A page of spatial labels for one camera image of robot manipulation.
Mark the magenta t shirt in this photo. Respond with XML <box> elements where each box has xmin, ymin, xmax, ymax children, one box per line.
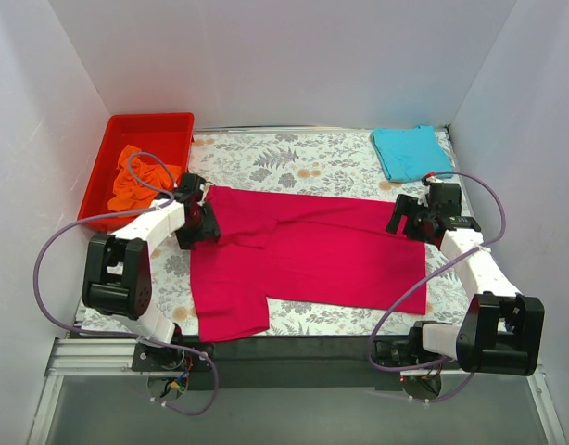
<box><xmin>191</xmin><ymin>186</ymin><xmax>425</xmax><ymax>342</ymax></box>

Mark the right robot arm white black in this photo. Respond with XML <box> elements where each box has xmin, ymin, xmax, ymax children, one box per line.
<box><xmin>386</xmin><ymin>182</ymin><xmax>545</xmax><ymax>376</ymax></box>

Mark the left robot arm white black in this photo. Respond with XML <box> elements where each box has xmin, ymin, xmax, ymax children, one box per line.
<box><xmin>82</xmin><ymin>173</ymin><xmax>221</xmax><ymax>371</ymax></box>

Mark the folded cyan t shirt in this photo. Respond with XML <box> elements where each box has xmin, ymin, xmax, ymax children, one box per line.
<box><xmin>371</xmin><ymin>126</ymin><xmax>452</xmax><ymax>184</ymax></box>

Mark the orange t shirt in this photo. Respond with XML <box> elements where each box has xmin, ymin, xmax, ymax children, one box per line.
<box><xmin>107</xmin><ymin>145</ymin><xmax>182</xmax><ymax>212</ymax></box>

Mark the red plastic bin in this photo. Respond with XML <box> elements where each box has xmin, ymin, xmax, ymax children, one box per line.
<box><xmin>78</xmin><ymin>112</ymin><xmax>195</xmax><ymax>219</ymax></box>

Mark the floral patterned table mat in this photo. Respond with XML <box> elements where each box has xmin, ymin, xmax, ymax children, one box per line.
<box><xmin>80</xmin><ymin>131</ymin><xmax>490</xmax><ymax>337</ymax></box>

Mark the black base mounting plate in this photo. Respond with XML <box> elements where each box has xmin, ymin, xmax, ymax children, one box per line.
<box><xmin>132</xmin><ymin>335</ymin><xmax>440</xmax><ymax>390</ymax></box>

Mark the aluminium frame rail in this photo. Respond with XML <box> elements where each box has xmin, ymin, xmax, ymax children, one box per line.
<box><xmin>29</xmin><ymin>338</ymin><xmax>566</xmax><ymax>444</ymax></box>

